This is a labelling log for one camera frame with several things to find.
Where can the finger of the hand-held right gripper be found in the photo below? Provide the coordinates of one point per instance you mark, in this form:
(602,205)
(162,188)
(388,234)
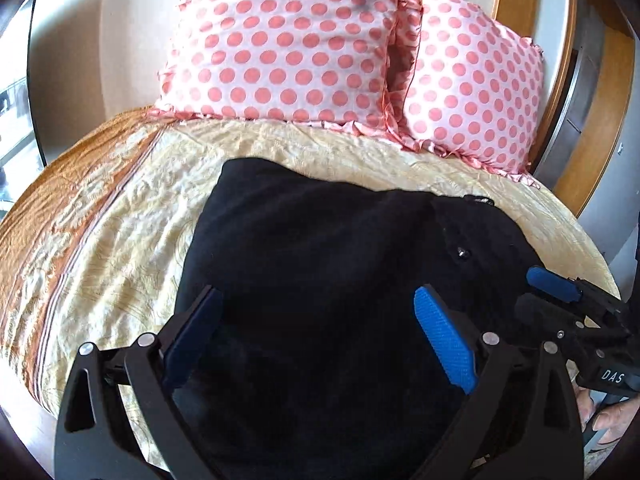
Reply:
(552,284)
(542,312)

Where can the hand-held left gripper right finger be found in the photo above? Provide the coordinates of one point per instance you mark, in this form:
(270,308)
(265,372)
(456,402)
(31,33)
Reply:
(445,340)

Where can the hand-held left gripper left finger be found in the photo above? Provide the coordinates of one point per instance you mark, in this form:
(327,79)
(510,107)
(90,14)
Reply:
(192,335)

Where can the black pants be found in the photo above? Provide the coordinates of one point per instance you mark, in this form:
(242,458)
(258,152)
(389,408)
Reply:
(320,280)

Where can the person's right hand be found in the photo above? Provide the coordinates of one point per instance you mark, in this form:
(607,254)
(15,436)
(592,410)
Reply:
(612,417)

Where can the yellow floral bed cover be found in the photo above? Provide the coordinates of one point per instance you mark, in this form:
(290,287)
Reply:
(110,220)

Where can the grey door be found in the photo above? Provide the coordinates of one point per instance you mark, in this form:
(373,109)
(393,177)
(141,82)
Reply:
(575,85)

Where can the small pink polka-dot pillow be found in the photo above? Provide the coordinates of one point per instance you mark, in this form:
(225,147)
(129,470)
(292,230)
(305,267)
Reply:
(470,85)

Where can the flat screen television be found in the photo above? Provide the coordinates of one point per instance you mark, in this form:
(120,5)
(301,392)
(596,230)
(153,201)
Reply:
(22,135)

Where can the large pink polka-dot pillow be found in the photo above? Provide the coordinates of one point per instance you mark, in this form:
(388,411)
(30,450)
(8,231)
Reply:
(285,40)

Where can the wooden door frame post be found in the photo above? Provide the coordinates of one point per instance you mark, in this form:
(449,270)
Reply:
(530,35)
(597,125)

